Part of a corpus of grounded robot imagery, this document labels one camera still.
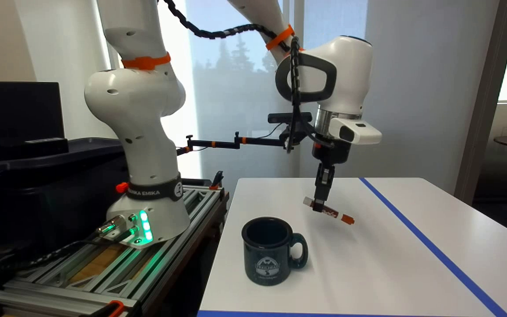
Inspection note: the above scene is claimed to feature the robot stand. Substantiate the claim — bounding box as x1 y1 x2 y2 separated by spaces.
0 176 230 317

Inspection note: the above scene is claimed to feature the red and white marker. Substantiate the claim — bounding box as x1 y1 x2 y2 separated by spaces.
303 196 355 225

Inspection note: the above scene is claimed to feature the black and orange clamp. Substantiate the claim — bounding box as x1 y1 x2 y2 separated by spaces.
79 299 126 317
209 170 225 191

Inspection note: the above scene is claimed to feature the blue tape strip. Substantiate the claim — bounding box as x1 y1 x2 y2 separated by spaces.
359 177 507 317

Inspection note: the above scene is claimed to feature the black computer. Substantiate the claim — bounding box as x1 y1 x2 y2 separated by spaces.
0 81 70 162

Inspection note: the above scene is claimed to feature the camera on mount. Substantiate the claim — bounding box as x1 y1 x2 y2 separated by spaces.
176 112 314 156

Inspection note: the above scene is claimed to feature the black plastic bin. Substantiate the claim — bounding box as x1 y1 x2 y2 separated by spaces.
0 137 129 269

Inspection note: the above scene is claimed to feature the dark green mug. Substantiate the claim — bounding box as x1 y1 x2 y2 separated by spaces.
241 216 309 287

